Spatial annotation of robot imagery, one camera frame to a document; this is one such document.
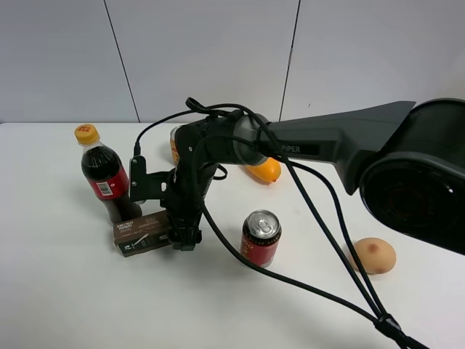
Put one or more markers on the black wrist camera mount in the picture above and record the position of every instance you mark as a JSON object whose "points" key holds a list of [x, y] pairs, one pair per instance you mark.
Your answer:
{"points": [[144, 186]]}

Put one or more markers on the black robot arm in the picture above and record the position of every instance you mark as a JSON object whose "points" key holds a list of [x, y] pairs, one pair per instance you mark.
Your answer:
{"points": [[406, 160]]}

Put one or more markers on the orange mango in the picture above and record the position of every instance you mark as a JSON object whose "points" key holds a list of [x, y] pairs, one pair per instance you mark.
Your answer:
{"points": [[267, 172]]}

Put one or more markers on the spotted tan potato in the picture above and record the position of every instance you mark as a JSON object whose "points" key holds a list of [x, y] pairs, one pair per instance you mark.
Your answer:
{"points": [[376, 255]]}

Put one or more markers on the cola bottle yellow cap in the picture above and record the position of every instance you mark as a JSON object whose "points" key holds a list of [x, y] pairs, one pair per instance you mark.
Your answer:
{"points": [[104, 171]]}

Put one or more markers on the gold energy drink can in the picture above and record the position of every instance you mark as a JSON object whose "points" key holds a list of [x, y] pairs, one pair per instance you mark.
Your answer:
{"points": [[174, 151]]}

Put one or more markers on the red cola can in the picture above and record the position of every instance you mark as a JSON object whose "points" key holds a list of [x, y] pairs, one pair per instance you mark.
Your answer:
{"points": [[260, 237]]}

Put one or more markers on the brown cardboard box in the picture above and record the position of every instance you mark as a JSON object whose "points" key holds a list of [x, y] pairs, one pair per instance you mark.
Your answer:
{"points": [[142, 234]]}

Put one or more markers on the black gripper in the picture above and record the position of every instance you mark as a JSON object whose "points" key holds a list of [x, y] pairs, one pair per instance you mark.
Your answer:
{"points": [[182, 207]]}

